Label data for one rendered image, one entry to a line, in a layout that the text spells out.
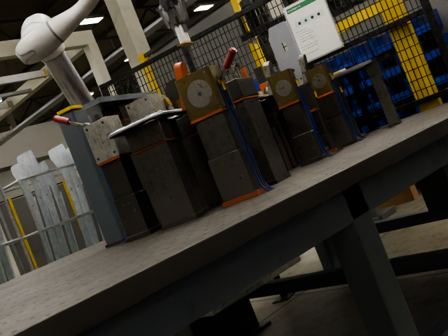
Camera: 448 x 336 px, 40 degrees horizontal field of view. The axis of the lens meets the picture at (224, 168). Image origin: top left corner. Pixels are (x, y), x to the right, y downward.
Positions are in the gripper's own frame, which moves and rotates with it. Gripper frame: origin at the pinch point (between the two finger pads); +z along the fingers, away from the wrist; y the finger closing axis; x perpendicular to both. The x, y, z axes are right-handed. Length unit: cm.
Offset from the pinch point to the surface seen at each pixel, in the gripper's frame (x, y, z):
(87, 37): 511, -465, -211
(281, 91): 3.0, 28.1, 34.8
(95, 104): -45, -13, 19
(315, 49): 99, 10, 12
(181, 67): -60, 32, 24
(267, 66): 3.9, 26.3, 24.5
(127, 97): -29.7, -12.6, 18.0
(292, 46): 72, 11, 11
